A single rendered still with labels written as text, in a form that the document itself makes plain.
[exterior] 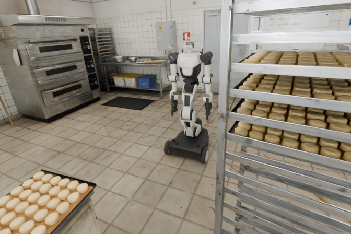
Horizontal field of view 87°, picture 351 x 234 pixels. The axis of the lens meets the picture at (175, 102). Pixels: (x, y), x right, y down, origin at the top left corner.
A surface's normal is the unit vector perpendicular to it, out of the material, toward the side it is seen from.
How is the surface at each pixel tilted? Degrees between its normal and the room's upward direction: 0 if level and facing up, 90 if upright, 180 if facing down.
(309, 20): 90
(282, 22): 90
